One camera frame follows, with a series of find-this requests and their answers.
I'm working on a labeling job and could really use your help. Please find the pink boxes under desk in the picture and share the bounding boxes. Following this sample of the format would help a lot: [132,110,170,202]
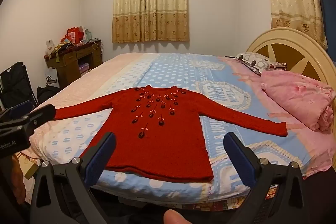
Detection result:
[79,61,91,76]

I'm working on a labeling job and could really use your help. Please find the black folding chair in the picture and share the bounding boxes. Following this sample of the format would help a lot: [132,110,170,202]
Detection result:
[0,62,38,110]

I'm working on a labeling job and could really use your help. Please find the white paper bag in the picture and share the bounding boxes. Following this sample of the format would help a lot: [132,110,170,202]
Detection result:
[45,69,59,89]

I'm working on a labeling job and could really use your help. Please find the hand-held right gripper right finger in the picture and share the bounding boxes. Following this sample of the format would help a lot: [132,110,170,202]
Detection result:
[223,132,311,224]

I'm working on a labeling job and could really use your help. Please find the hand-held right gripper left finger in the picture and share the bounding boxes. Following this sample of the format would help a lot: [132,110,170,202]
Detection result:
[28,132,117,224]

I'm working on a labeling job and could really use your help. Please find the floral mattress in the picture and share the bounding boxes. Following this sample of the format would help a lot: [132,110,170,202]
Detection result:
[157,185,280,211]

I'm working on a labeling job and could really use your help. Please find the cream wooden headboard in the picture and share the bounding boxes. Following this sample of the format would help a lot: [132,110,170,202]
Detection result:
[245,27,336,88]

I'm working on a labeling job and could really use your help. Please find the patterned pillow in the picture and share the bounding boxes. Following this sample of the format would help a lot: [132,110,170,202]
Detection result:
[235,52,288,75]

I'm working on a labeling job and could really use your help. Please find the red gift box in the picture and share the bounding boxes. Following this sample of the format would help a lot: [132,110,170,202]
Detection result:
[67,27,85,44]

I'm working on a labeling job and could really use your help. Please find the black bag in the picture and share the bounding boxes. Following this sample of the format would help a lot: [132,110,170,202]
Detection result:
[37,85,61,105]

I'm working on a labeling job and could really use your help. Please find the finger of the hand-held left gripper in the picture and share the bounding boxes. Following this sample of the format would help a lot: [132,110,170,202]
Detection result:
[10,100,33,112]
[24,104,56,133]

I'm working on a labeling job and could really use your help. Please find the brown wooden desk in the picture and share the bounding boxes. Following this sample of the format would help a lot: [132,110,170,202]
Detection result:
[44,40,103,89]

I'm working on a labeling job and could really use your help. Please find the polka dot bed sheet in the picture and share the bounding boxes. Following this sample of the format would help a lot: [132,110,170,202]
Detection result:
[20,52,334,203]

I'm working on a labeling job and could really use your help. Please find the pink pillow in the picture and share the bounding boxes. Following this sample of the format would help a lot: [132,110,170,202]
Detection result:
[260,70,336,132]

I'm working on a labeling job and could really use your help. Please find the red knit sweater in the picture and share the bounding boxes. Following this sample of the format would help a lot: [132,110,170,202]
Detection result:
[54,85,288,183]

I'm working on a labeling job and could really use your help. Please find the colourful cloth pile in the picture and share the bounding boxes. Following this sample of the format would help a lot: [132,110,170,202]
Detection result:
[51,39,75,63]

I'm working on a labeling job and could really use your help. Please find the brown paper bag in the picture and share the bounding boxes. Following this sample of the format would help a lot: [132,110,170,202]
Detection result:
[16,152,42,180]

